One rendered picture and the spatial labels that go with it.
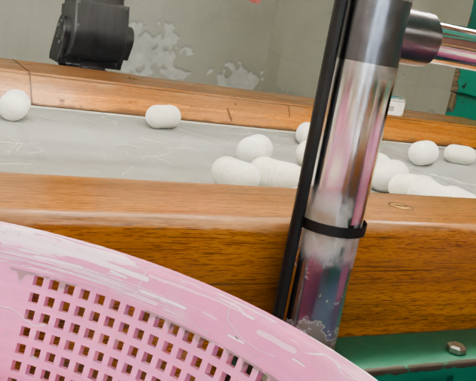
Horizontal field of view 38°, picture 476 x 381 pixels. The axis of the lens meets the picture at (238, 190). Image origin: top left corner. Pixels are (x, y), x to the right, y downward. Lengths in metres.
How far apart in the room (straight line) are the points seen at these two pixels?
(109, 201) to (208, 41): 2.50
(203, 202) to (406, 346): 0.11
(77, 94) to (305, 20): 2.12
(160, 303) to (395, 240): 0.15
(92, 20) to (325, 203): 0.65
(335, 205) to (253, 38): 2.59
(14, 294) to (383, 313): 0.17
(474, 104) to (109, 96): 0.53
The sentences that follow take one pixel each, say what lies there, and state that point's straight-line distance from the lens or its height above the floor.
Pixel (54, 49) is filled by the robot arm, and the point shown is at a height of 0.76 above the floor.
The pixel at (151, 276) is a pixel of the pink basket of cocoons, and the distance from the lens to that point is 0.18.
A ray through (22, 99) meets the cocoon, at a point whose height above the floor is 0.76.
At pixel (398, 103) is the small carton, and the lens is 0.79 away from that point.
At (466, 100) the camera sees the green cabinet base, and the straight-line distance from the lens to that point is 0.99.
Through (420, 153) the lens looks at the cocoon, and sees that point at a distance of 0.63.
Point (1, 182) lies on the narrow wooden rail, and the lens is 0.27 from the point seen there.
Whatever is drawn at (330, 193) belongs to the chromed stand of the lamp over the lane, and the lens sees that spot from 0.25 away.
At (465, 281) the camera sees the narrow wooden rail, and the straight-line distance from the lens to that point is 0.34.
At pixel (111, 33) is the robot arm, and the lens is 0.87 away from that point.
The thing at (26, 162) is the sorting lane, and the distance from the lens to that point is 0.41.
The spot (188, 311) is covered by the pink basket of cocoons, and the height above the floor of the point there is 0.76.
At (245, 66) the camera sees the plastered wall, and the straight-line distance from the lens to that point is 2.83.
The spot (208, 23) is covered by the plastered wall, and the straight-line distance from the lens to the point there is 2.74.
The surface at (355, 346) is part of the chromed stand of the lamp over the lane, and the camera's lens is 0.30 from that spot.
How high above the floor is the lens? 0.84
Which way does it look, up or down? 13 degrees down
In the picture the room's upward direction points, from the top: 10 degrees clockwise
